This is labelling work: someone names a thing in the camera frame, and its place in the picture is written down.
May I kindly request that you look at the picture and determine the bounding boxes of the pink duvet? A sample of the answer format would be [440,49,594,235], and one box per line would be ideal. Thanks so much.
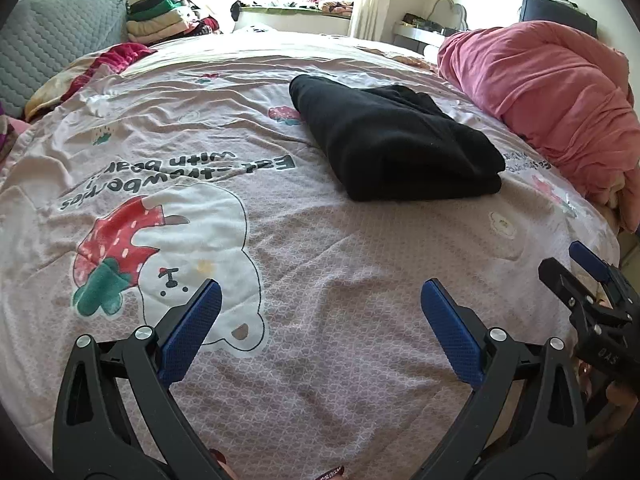
[437,20,640,233]

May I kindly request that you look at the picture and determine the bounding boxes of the cream curtain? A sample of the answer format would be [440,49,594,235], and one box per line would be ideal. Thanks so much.
[347,0,401,41]

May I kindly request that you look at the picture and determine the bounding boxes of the purple striped pillow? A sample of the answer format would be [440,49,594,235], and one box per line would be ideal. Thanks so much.
[0,100,18,161]

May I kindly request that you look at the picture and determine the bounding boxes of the green windowsill cushion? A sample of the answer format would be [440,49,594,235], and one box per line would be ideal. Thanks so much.
[240,6,351,21]

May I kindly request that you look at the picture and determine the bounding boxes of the pile of folded clothes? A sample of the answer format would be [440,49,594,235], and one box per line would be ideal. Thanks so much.
[125,0,223,43]

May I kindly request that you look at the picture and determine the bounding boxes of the black and white plush toy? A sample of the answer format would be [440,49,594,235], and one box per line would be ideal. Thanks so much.
[229,0,257,22]

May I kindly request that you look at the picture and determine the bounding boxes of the pile of colourful cloths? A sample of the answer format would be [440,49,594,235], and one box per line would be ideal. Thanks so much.
[290,0,353,14]

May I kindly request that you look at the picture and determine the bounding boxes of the person's right hand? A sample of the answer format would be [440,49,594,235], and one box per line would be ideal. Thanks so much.
[577,360,640,441]

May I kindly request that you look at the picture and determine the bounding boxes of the black sweater with orange cuffs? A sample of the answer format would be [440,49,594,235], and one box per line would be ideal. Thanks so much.
[289,74,507,203]

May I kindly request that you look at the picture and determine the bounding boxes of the pink printed bear quilt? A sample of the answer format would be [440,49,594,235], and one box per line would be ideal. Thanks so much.
[0,30,623,480]

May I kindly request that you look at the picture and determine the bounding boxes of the peach patterned cloth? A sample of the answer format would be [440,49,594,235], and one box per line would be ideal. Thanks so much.
[360,44,441,73]

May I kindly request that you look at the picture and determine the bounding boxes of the heart-shaped mirror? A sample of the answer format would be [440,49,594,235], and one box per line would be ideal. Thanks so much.
[432,0,468,28]

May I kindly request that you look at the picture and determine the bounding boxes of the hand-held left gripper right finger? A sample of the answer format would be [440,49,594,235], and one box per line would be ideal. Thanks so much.
[415,279,591,480]

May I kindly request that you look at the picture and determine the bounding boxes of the black monitor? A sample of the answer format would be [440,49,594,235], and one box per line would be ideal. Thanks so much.
[519,0,598,38]

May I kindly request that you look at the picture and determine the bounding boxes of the white desk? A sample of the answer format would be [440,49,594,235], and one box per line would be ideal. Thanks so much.
[392,12,461,58]

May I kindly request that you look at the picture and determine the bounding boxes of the red and yellow blanket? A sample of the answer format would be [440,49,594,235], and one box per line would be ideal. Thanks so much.
[24,42,158,122]

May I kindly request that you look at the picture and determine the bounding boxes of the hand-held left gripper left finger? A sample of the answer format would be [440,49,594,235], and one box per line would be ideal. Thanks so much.
[52,279,226,480]

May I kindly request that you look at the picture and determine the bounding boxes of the grey quilted headboard cushion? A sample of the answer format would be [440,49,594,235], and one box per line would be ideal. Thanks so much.
[0,0,131,118]

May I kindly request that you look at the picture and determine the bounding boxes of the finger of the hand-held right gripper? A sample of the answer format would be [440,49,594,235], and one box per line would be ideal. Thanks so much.
[569,241,626,291]
[538,257,601,321]

